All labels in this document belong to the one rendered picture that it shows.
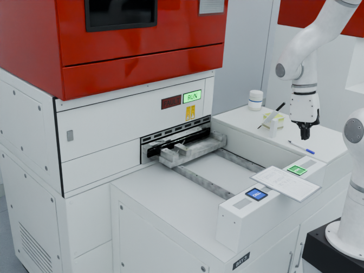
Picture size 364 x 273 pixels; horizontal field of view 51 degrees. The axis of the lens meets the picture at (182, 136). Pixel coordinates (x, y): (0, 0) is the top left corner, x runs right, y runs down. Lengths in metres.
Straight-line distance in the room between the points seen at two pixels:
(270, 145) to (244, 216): 0.60
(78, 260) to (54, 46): 0.90
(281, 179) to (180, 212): 0.39
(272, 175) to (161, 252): 0.50
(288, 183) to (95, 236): 0.84
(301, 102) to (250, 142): 0.48
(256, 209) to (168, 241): 0.36
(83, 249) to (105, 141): 0.48
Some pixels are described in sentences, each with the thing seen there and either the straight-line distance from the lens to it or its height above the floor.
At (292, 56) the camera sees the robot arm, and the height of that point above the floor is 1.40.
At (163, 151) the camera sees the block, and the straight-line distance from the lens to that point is 1.67.
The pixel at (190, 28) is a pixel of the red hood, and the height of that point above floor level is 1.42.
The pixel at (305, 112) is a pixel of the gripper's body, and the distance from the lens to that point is 1.40.
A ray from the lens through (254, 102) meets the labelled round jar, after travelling 2.05.
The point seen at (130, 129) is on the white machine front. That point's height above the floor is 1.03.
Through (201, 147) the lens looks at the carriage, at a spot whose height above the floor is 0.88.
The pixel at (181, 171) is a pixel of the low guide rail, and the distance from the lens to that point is 1.66.
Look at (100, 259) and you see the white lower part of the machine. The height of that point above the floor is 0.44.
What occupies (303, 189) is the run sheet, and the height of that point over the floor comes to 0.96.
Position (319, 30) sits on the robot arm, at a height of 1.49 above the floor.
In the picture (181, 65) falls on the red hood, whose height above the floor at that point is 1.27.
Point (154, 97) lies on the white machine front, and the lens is 1.62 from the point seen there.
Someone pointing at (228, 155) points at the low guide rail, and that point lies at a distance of 1.82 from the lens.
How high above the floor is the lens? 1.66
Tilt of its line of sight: 24 degrees down
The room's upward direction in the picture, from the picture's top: 3 degrees clockwise
